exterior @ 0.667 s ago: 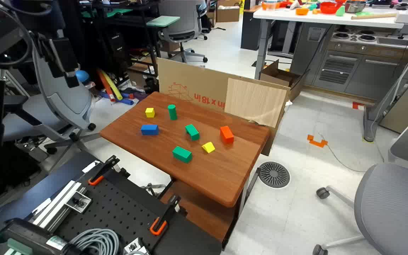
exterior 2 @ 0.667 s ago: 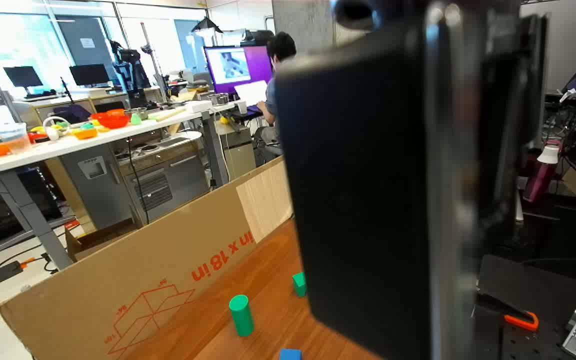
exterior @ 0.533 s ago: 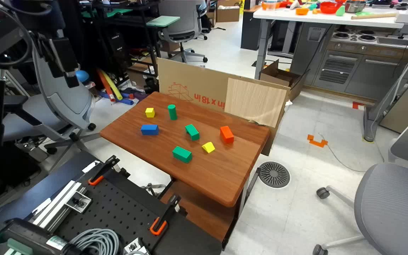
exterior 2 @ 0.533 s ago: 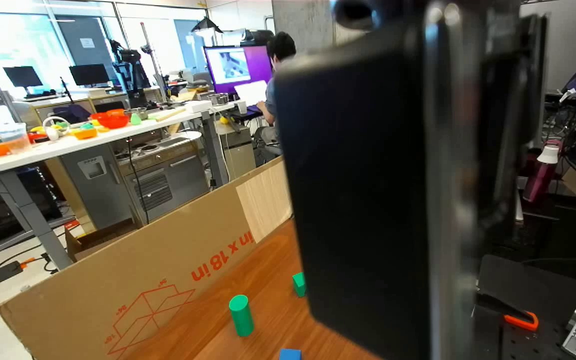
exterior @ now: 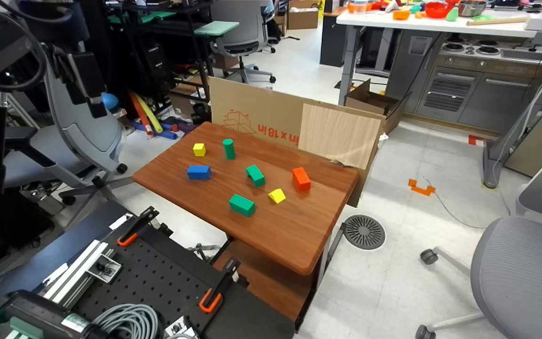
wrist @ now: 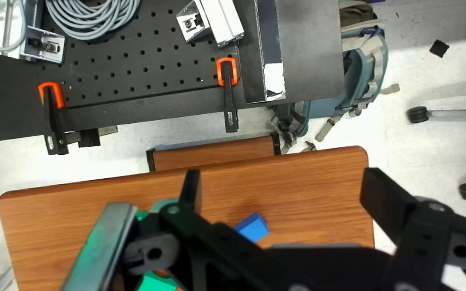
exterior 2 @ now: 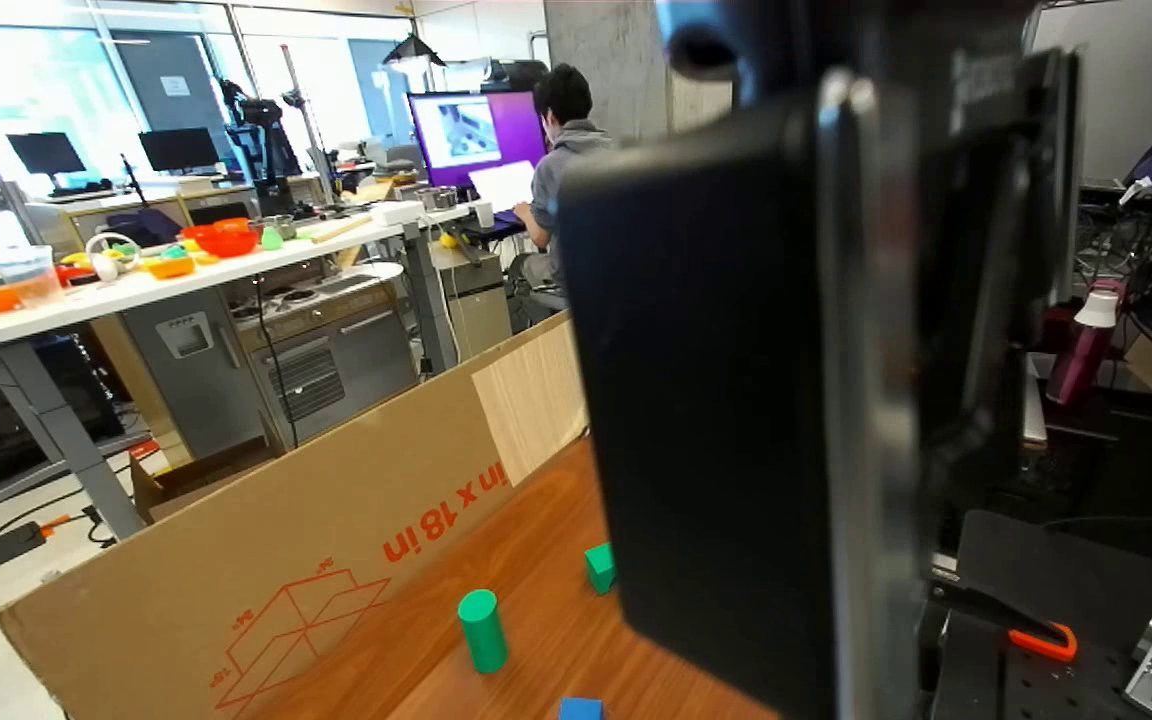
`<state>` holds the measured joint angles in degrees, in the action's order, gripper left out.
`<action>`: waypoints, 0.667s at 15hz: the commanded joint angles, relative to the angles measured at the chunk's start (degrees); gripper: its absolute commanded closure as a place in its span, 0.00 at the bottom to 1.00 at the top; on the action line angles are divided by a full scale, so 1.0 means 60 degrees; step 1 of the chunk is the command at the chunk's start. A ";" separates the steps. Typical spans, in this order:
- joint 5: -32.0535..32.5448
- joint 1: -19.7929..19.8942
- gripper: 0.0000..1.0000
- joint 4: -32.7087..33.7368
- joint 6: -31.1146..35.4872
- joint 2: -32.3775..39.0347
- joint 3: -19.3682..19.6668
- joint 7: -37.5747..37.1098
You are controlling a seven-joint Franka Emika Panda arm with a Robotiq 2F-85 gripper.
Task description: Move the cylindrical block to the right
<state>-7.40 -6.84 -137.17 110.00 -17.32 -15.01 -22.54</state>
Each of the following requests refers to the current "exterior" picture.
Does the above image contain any blue ball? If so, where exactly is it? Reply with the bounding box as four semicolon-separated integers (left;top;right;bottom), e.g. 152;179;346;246
101;92;120;112

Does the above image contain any red bowl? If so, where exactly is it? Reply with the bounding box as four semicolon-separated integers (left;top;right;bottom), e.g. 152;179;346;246
424;1;455;19

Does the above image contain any grey desk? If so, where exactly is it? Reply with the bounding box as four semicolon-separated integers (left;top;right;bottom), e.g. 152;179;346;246
482;13;542;190

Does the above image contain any white table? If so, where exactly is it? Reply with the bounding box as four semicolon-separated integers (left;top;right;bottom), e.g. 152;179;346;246
335;6;542;107

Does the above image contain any grey mesh office chair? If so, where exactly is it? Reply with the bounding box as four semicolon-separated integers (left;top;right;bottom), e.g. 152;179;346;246
414;139;542;339

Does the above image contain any flat cardboard sheet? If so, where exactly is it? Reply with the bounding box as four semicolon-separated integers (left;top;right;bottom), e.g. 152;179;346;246
208;76;387;208

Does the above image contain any round black floor grate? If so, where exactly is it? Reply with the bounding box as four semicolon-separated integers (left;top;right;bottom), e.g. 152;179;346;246
343;214;386;250

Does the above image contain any light wood panel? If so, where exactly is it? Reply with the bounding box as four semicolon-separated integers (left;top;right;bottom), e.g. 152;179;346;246
298;103;383;170

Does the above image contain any grey toy kitchen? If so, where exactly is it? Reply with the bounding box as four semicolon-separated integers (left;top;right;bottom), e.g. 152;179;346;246
386;29;542;136

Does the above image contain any bundle of foam noodles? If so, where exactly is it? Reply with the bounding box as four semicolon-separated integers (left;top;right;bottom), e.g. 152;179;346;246
127;91;181;140

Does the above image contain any wooden stick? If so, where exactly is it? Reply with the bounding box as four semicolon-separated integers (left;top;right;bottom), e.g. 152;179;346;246
479;17;529;26

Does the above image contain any coil of grey cable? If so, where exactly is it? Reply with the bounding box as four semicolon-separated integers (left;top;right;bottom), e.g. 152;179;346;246
91;303;160;339

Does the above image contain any black control box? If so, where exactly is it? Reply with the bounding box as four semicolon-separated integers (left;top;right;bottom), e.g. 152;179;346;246
0;289;108;339

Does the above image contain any green arch block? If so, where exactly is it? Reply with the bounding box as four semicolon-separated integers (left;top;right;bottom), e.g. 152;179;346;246
245;164;266;187

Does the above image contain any black orange bar clamp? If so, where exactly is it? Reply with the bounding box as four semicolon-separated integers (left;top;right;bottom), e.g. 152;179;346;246
199;258;241;314
116;206;159;248

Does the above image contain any orange rectangular block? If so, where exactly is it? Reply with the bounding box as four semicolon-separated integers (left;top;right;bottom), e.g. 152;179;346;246
292;167;312;192

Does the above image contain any metal pot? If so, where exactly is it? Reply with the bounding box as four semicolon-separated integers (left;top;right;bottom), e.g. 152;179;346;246
458;0;488;17

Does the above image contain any open cardboard box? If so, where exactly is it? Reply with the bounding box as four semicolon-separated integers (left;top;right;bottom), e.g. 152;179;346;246
345;79;411;135

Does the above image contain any aluminium rail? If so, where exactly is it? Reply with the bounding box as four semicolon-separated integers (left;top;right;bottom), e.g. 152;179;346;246
40;239;124;303

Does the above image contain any black desk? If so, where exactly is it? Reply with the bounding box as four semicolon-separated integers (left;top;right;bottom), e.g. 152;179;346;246
105;0;240;103

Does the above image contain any blue rectangular block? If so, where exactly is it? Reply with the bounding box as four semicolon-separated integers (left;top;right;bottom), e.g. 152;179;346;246
186;165;212;180

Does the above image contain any white cable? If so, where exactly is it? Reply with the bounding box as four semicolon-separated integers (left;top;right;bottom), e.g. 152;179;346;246
423;176;512;230

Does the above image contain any green rectangular block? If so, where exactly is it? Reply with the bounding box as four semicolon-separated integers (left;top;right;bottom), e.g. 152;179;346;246
228;194;256;218

